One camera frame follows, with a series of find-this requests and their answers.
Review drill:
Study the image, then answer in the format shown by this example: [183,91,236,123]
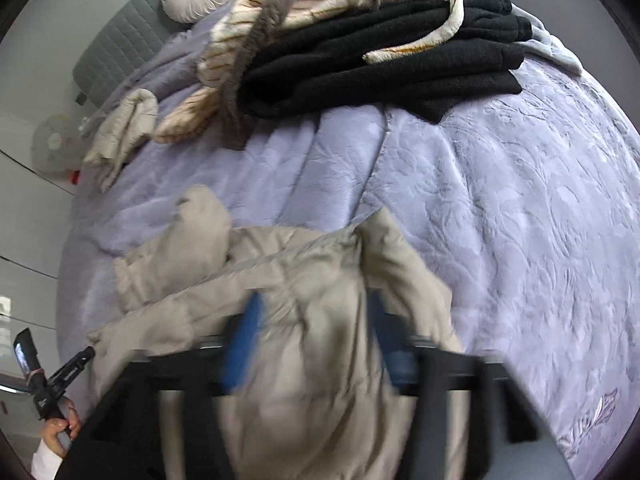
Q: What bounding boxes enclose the beige puffer jacket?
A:
[87,184,482,480]

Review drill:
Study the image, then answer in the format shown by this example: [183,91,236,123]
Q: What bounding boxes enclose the person's left forearm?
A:
[30,439,72,480]

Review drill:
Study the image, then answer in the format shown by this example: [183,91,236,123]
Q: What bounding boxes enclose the person's left hand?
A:
[41,396,82,457]

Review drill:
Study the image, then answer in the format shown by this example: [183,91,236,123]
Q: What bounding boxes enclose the grey quilted headboard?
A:
[72,0,251,107]

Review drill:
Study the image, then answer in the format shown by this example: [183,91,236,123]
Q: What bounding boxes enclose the light grey cloth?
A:
[514,4,584,75]

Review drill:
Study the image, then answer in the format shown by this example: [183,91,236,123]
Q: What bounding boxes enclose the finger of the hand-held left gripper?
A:
[13,328,42,382]
[49,345,96,387]

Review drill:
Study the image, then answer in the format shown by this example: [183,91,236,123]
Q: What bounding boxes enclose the grey scarf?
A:
[219,0,302,152]

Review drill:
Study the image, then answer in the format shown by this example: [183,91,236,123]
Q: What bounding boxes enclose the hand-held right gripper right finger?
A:
[367,292,542,480]

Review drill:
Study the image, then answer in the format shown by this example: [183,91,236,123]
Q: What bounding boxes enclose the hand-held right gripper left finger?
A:
[55,292,264,480]

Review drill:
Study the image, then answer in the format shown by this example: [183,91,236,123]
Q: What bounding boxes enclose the black knitted garment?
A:
[237,0,534,124]

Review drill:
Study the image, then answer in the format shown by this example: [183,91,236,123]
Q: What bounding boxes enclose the folded cream puffer jacket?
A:
[82,88,160,192]

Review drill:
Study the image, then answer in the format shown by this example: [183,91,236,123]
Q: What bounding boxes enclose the white covered fan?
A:
[30,113,84,177]

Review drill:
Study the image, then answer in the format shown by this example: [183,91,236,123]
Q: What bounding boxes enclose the white wardrobe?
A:
[0,110,76,411]

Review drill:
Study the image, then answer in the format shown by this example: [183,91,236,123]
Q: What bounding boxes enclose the lilac embossed blanket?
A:
[55,5,640,480]

